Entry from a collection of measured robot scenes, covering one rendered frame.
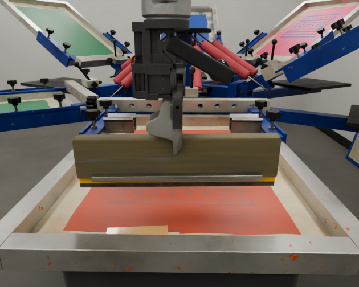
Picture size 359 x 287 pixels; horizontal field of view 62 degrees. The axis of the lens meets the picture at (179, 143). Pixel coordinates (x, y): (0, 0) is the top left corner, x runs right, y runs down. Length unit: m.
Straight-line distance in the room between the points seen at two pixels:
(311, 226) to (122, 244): 0.33
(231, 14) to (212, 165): 4.67
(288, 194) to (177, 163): 0.27
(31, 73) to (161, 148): 5.27
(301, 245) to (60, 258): 0.34
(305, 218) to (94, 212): 0.40
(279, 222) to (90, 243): 0.33
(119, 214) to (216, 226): 0.18
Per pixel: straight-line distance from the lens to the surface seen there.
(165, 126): 0.48
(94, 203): 0.63
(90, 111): 0.94
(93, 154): 0.53
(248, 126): 0.98
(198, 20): 2.94
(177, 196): 0.63
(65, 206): 0.64
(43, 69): 5.62
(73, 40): 2.33
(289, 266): 0.48
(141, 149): 0.51
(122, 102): 1.21
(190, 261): 0.45
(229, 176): 0.52
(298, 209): 0.63
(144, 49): 0.48
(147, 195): 0.64
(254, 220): 0.58
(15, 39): 5.77
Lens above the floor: 1.27
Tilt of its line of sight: 19 degrees down
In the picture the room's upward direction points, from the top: straight up
